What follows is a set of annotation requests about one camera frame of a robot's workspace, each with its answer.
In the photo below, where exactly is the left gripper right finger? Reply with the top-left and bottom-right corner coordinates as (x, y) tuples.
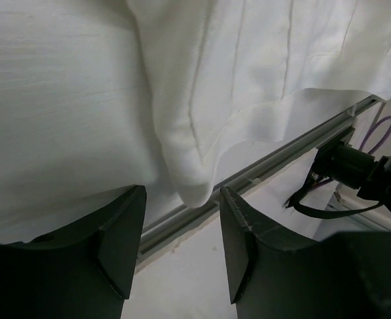
(219, 187), (391, 318)

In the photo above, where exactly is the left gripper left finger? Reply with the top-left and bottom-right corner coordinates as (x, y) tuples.
(0, 185), (146, 318)

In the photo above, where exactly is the white pleated skirt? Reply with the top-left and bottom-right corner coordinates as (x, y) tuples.
(128, 1), (391, 207)

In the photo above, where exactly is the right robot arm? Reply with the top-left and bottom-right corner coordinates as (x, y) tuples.
(313, 142), (391, 219)

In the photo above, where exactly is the aluminium front table rail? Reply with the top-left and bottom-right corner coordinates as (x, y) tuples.
(138, 96), (386, 261)

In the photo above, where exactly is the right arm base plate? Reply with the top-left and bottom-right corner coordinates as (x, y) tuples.
(316, 126), (355, 158)

